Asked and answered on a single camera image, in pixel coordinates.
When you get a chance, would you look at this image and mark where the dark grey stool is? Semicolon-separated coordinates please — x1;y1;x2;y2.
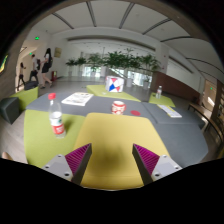
0;97;21;125

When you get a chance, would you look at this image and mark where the lime green seat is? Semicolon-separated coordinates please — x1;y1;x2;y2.
9;86;40;113

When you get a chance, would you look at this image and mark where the yellow-edged printed booklet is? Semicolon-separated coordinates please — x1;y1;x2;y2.
156;104;183;119

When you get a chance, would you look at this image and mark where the red white blue cube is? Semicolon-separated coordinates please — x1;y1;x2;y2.
105;75;125;93

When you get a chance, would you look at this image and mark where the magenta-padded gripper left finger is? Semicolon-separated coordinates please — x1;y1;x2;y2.
41;143;93;186

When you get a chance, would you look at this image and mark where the wooden bench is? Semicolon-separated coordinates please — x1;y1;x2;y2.
187;101;224;148

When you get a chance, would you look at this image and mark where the row of potted green plants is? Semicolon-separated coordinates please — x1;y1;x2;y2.
65;49;162;84

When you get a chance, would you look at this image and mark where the black bag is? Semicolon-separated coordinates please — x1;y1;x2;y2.
23;80;39;91

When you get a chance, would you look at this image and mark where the clear red-capped water bottle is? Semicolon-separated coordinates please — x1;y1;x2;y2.
48;92;67;139

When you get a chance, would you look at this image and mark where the red floral mug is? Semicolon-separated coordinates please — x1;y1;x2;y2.
110;100;127;116

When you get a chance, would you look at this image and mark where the framed wall picture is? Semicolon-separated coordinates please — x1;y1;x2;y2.
54;47;63;59

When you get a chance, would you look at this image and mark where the person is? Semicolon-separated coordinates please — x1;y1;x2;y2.
28;54;41;83
39;47;54;90
16;61;27;90

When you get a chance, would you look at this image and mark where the white printed booklet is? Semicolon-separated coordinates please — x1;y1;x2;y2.
61;91;95;107

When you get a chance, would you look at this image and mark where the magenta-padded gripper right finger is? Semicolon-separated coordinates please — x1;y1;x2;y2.
131;143;184;186

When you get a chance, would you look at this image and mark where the small clear water bottle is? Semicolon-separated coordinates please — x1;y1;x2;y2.
156;85;163;100

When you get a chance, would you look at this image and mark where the small lime green table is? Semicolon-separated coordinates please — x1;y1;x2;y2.
148;92;176;108

